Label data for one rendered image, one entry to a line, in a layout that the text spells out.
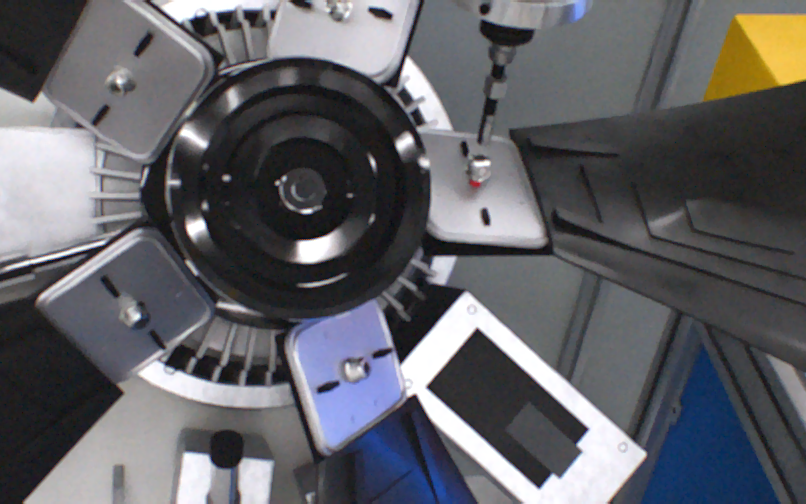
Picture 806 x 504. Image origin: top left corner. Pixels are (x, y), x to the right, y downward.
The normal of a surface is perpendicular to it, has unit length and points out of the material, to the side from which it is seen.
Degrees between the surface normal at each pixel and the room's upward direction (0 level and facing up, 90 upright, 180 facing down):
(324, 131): 56
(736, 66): 90
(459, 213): 6
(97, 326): 94
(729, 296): 18
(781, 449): 90
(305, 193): 50
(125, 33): 94
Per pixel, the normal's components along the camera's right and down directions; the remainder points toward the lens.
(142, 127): -0.32, 0.64
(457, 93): 0.15, 0.66
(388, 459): 0.82, -0.22
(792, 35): 0.12, -0.75
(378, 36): -0.59, -0.22
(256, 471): 0.19, 0.02
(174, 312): 0.57, 0.63
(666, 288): 0.31, -0.52
